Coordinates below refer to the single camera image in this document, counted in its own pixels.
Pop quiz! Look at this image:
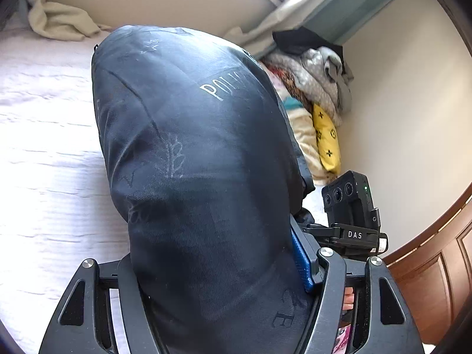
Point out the black camera box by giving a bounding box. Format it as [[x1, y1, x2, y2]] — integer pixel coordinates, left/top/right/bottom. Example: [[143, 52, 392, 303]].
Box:
[[322, 170, 381, 231]]

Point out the black cloth on pile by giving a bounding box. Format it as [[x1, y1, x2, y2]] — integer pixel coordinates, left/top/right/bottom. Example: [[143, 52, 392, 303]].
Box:
[[272, 27, 343, 58]]

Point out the black padded jacket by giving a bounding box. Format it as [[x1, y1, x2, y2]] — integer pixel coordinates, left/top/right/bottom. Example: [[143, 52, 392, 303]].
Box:
[[91, 26, 312, 353]]

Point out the pile of folded clothes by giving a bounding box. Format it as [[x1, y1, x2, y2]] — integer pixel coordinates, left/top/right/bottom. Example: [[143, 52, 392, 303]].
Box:
[[259, 46, 354, 186]]

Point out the brown wooden wardrobe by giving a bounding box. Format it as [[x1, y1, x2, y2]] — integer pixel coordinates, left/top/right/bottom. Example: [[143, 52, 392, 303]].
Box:
[[384, 187, 471, 345]]

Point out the white quilted mattress cover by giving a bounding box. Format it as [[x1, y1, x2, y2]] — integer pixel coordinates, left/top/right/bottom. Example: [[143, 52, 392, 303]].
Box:
[[1, 17, 129, 353]]

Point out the pink floral pajama clothing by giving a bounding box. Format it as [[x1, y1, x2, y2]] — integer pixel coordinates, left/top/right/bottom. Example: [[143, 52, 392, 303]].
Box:
[[332, 324, 351, 354]]

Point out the yellow patterned cloth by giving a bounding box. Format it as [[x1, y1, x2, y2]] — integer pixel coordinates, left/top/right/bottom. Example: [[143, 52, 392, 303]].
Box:
[[313, 105, 342, 175]]

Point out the person's right hand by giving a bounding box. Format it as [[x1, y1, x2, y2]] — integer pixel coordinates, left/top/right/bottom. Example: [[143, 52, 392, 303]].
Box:
[[342, 287, 354, 311]]

